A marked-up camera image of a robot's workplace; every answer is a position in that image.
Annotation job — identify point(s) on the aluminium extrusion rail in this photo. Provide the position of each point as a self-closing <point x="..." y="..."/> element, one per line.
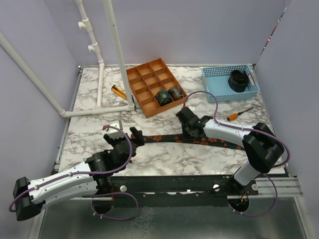
<point x="286" y="187"/>

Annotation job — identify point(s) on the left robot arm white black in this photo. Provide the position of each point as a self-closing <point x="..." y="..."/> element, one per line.
<point x="89" y="178"/>

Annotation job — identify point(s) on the yellow utility knife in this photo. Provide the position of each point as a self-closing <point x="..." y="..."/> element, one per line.
<point x="119" y="92"/>

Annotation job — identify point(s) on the orange handled screwdriver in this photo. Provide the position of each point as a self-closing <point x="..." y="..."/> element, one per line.
<point x="236" y="115"/>

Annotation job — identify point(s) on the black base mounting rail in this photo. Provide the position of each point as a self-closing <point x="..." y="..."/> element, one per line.
<point x="161" y="191"/>

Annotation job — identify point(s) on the orange wooden compartment tray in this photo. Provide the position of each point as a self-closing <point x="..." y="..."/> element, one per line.
<point x="146" y="80"/>

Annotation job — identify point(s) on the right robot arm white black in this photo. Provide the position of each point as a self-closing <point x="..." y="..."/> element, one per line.
<point x="258" y="142"/>

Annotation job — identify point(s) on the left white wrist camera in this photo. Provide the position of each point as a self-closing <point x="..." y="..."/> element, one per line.
<point x="113" y="130"/>

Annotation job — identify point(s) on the light blue plastic basket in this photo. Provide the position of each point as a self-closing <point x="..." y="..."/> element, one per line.
<point x="215" y="81"/>

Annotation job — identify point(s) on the rolled brown floral tie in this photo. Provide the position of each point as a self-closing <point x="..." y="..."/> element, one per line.
<point x="176" y="93"/>

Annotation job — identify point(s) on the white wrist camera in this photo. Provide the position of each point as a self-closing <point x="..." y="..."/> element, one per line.
<point x="113" y="130"/>
<point x="191" y="108"/>

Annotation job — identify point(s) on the black orange floral tie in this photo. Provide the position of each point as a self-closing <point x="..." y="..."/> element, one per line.
<point x="180" y="138"/>

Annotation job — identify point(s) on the small green handled screwdriver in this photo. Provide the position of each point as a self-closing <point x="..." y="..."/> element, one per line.
<point x="135" y="107"/>

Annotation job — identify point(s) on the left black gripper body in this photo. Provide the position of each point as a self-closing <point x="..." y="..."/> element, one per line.
<point x="115" y="142"/>

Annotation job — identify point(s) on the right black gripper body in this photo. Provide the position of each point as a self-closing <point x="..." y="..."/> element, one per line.
<point x="186" y="132"/>

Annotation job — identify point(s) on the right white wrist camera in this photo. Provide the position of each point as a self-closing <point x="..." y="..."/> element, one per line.
<point x="191" y="108"/>

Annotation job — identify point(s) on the rolled navy yellow tie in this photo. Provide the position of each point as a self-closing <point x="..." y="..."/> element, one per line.
<point x="163" y="97"/>

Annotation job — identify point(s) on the rolled black tie in basket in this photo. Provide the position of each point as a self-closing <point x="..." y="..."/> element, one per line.
<point x="238" y="81"/>

